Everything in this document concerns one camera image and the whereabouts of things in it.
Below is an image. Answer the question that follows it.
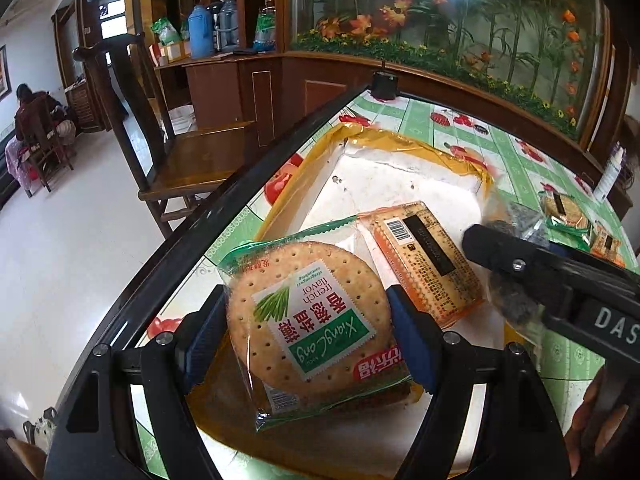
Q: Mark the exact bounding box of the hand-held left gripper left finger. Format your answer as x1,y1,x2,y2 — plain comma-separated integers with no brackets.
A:
47,285,231,480

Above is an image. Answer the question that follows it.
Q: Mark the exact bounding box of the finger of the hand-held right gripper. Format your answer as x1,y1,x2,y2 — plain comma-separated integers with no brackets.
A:
461,223,640,312

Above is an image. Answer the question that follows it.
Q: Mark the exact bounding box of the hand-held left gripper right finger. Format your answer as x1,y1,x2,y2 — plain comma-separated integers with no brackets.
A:
385,285,573,480

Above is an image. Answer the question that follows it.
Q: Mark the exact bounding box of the clear bag of dark snacks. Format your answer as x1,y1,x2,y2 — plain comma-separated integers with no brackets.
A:
482,195,551,326

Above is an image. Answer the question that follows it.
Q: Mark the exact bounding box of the orange rectangular cracker packet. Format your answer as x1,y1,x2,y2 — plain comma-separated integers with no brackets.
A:
357,201,487,330

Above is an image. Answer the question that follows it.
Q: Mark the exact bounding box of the round cracker packet green label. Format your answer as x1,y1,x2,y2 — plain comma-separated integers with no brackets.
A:
217,217,418,433

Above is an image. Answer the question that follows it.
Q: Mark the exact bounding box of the yellow rimmed white tray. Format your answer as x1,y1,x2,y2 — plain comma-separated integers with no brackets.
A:
186,122,501,456

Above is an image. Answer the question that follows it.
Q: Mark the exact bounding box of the person's right hand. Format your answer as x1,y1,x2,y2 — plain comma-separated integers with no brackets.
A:
565,375,630,480

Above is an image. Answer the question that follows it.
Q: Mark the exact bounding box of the small green cracker packet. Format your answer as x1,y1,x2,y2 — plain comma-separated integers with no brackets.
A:
540,187,591,235

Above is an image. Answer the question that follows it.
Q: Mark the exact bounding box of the small orange cracker packet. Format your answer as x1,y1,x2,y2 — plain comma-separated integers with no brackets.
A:
590,222,628,268

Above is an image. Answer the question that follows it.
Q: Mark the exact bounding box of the white spray bottle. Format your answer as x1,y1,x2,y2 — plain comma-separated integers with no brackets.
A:
595,142,628,203

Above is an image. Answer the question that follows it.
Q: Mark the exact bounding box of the brown wooden chair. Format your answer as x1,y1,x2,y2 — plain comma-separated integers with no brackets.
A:
72,32,261,238

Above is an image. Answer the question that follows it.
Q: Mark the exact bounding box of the black cup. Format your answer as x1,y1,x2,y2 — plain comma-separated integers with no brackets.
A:
370,60,399,101

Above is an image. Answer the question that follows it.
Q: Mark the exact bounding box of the glass artificial flower display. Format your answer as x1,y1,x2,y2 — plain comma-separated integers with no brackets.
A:
285,0,616,141

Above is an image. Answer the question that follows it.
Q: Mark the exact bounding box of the wooden dining chair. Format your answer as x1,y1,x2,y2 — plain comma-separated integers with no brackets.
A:
20,95,76,193

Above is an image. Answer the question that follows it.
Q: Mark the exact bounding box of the wooden counter cabinet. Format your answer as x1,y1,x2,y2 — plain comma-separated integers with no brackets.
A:
152,50,351,148

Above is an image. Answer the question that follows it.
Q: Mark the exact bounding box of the orange cardboard box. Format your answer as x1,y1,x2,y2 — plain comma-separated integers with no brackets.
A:
157,40,192,63

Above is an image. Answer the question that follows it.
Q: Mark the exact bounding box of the blue thermos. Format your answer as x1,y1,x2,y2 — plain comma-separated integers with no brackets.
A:
187,5,216,58

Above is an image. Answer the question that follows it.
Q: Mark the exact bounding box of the green snack bag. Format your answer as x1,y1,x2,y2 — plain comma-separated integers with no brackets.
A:
151,17,181,46

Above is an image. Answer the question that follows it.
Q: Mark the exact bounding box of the clear green printed bag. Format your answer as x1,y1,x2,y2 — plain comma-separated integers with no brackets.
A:
254,7,278,53

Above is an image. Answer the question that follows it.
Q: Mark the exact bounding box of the grey thermos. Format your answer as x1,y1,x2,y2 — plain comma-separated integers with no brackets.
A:
212,0,240,51

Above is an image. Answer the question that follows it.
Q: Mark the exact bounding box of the framed wall picture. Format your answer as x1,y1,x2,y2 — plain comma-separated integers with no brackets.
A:
0,45,12,98

